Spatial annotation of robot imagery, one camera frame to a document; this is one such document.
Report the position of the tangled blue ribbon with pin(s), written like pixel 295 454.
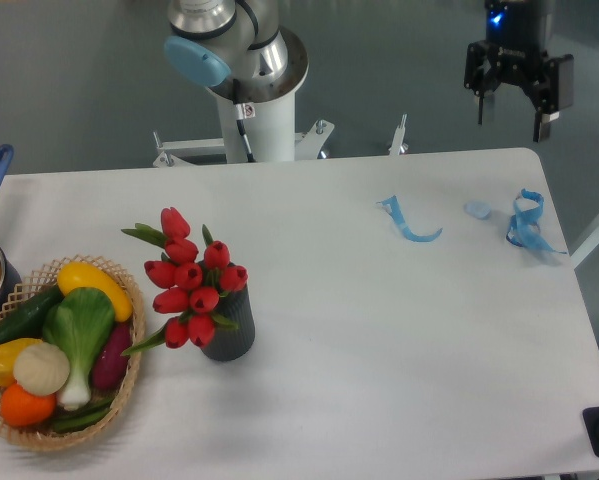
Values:
pixel 523 229

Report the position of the small pale blue cap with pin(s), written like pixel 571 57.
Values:
pixel 478 210

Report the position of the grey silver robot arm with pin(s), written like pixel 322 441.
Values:
pixel 239 51

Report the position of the blue ribbon strip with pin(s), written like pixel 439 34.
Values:
pixel 392 207

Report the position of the white garlic bulb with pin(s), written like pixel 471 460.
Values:
pixel 41 369

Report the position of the woven wicker basket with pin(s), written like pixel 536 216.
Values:
pixel 40 437

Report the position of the dark grey ribbed vase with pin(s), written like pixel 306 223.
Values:
pixel 221 324

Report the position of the green bok choy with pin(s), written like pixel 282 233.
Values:
pixel 79 326

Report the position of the purple sweet potato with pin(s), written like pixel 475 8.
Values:
pixel 111 365

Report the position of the red tulip bouquet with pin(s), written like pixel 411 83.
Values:
pixel 176 273

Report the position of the yellow bell pepper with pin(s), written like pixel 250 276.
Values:
pixel 9 352

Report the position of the green bean pods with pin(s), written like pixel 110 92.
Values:
pixel 82 418

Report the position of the orange fruit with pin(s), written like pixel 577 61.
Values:
pixel 19 408

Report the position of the white metal base bracket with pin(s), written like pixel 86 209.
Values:
pixel 309 145

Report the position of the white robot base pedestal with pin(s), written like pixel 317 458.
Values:
pixel 264 129

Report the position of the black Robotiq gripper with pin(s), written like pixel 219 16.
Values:
pixel 515 52

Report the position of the dark green cucumber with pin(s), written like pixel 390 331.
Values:
pixel 26 321

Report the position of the yellow squash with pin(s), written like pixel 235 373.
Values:
pixel 76 275

